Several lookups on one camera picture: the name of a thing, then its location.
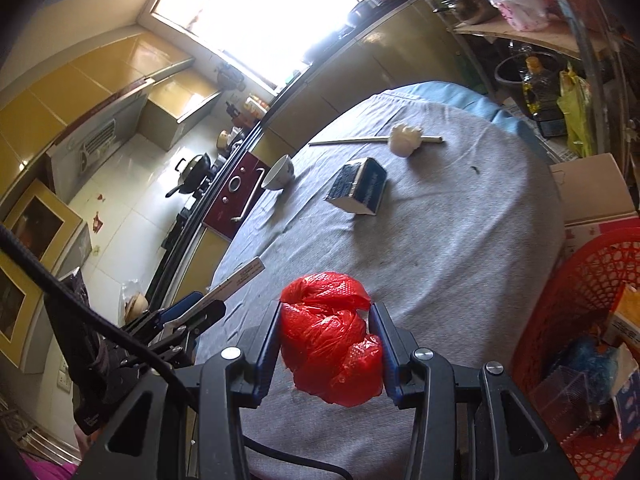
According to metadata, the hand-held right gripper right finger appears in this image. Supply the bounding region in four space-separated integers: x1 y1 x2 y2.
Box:
367 301 571 480

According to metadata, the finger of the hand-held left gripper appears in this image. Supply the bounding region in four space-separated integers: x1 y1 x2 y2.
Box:
150 300 227 361
122 290 206 337

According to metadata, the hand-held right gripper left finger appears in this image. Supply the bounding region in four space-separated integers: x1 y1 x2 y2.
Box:
87 300 283 480

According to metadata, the white box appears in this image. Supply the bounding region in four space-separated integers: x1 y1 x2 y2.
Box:
202 256 266 306

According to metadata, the red plastic bag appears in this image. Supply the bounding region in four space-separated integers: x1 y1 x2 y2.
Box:
277 271 386 408

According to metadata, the clear bag with orange item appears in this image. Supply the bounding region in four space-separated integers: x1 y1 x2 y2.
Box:
530 365 606 443

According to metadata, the red mesh basket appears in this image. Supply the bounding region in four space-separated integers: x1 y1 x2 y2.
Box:
510 227 640 480

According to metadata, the red and yellow box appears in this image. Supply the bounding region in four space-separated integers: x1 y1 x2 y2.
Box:
602 282 640 356

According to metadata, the grey tablecloth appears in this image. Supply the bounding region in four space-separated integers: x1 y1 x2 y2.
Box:
192 94 566 480

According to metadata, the pink clothing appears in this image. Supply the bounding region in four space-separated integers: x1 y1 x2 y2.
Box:
20 452 81 480

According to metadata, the dark red cabinet appliance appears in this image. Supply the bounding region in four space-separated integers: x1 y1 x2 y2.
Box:
202 152 266 241

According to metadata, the black wok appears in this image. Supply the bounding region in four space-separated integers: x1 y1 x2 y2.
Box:
165 152 213 198

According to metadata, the yellow framed cabinet door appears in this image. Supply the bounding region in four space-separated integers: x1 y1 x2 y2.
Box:
0 177 83 376

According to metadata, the white bowl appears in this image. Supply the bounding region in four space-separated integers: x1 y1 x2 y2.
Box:
261 154 296 192

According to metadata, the blue patterned box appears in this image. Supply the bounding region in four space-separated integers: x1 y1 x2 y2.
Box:
324 156 388 217

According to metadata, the white range hood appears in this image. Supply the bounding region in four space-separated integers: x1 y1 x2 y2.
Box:
47 95 151 201

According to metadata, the blue plastic bag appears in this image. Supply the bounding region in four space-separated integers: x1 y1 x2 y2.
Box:
560 335 623 406

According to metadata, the crumpled white tissue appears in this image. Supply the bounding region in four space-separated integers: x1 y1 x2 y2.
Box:
389 124 425 157

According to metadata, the pale thin stick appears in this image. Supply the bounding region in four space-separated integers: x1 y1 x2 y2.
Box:
308 134 444 147

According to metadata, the metal kettle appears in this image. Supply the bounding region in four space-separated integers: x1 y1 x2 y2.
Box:
215 65 246 92

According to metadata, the blue and white packet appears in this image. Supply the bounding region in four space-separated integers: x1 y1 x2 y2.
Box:
610 345 640 443

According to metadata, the cardboard box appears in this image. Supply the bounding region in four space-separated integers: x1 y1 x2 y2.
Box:
549 152 640 256

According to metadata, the light blue cloth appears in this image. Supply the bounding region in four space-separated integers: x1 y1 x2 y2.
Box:
385 81 556 161

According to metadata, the yellow green plastic bag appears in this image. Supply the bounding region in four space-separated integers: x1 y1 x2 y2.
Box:
556 62 596 158

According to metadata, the black pot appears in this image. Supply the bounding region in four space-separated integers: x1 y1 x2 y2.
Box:
494 50 561 106

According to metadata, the window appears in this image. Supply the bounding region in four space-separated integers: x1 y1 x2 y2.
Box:
150 0 366 96

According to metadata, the cooking oil bottle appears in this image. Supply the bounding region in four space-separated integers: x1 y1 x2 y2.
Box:
521 56 551 116

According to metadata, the metal storage rack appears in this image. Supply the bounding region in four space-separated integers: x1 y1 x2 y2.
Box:
400 0 640 171

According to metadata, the black cable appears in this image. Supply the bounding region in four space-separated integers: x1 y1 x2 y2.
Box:
0 222 353 480

